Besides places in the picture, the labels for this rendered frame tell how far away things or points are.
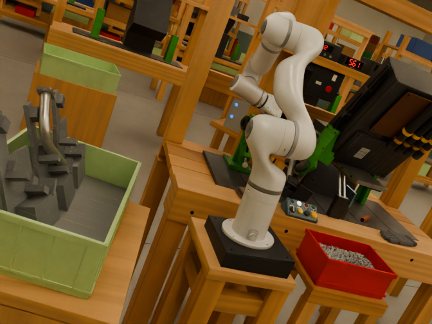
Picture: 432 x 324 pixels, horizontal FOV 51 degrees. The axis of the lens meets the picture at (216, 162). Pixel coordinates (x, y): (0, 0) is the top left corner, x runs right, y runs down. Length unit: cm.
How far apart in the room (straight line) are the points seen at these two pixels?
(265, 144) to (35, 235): 71
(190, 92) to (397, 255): 125
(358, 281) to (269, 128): 72
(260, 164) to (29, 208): 69
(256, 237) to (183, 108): 97
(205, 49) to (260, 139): 92
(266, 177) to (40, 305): 75
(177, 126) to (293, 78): 93
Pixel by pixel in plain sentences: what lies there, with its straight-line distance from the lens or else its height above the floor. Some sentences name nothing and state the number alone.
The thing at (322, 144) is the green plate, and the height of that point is 118.
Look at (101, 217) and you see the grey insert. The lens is 149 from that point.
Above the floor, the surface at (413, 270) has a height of 80.
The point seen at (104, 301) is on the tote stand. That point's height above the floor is 79.
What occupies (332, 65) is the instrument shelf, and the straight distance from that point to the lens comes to 231.
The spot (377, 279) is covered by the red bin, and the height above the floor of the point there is 88.
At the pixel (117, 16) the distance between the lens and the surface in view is 882.
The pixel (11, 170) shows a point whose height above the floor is 101.
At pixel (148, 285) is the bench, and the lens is 200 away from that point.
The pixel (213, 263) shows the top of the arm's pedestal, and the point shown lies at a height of 85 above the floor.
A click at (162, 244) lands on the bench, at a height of 64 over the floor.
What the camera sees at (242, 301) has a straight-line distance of 158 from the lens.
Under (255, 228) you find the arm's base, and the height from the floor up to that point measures 97.
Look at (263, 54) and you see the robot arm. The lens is 186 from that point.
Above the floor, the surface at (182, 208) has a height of 82.
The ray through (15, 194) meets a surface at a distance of 132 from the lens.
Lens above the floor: 157
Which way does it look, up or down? 18 degrees down
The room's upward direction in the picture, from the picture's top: 22 degrees clockwise
